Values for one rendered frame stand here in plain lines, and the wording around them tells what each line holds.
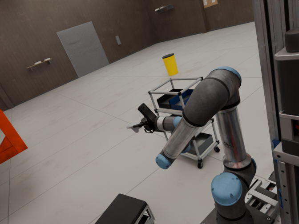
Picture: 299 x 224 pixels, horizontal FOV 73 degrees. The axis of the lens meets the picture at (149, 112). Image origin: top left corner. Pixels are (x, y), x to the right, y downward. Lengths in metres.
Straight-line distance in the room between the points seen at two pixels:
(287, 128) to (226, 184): 0.36
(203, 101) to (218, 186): 0.38
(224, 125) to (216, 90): 0.20
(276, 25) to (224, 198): 0.60
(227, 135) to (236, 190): 0.21
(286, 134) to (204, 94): 0.24
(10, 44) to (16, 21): 1.37
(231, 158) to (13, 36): 14.58
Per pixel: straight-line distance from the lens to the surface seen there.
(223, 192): 0.88
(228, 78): 0.75
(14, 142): 4.07
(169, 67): 6.59
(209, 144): 2.61
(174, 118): 0.98
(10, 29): 15.04
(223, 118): 0.81
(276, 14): 0.63
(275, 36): 0.64
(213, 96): 0.67
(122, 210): 2.00
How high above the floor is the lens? 1.69
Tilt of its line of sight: 22 degrees down
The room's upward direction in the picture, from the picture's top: 21 degrees counter-clockwise
